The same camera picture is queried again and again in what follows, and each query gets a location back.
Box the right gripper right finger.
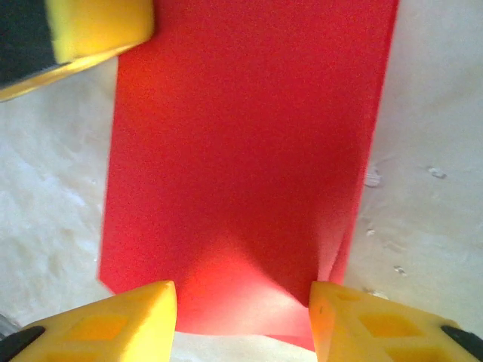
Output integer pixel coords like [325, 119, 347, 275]
[308, 281, 483, 362]

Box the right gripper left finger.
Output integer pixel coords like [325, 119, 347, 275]
[0, 279, 178, 362]

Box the red square paper sheet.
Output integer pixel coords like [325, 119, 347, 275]
[97, 0, 401, 354]

